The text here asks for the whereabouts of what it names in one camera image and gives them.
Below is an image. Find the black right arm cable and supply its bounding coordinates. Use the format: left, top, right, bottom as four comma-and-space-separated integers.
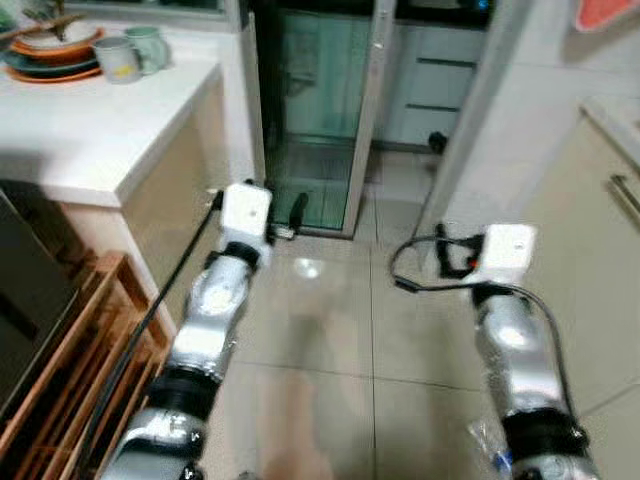
388, 235, 576, 421

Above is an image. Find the white-topped beige counter cabinet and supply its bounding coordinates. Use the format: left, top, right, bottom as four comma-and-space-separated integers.
0, 40, 256, 336

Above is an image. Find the red pink object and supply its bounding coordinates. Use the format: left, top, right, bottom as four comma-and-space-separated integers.
575, 0, 639, 32

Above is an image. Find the orange plate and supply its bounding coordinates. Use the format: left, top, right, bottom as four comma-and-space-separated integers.
5, 62, 103, 85

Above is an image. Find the white drawer cabinet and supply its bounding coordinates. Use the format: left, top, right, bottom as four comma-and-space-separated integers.
380, 20, 493, 151

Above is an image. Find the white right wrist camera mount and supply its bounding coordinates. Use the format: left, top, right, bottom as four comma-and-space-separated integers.
474, 223, 537, 287

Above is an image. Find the beige kitchen cabinet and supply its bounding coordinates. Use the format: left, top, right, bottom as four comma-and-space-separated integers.
520, 95, 640, 413

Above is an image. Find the orange ceramic bowl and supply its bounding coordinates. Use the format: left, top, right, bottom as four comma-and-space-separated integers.
10, 28, 105, 67

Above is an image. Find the pale green mug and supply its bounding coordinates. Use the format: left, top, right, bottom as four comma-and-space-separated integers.
125, 25, 172, 74

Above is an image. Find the grey mug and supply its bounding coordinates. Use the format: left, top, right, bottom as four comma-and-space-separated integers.
93, 37, 142, 85

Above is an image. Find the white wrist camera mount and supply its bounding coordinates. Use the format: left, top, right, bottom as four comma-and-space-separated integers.
219, 182, 274, 247
474, 223, 537, 287

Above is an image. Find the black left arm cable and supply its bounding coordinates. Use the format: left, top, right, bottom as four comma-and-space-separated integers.
75, 190, 223, 476

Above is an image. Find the metal cabinet handle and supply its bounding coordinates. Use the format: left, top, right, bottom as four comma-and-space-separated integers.
609, 174, 640, 223

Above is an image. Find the dark teal plate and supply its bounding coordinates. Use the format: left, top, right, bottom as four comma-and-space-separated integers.
3, 50, 101, 77

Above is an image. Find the wooden slatted stand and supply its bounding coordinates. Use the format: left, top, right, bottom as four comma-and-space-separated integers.
0, 250, 173, 480

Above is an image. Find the clear plastic bottle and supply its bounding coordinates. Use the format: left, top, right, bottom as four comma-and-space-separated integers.
464, 420, 517, 477

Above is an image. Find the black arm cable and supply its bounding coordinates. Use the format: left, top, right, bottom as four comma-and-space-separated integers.
388, 235, 576, 421
75, 190, 223, 476

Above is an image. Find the aluminium framed glass door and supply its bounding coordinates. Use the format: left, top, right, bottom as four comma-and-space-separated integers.
250, 0, 397, 239

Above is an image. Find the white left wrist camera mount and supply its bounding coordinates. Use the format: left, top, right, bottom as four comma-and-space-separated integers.
219, 182, 274, 247

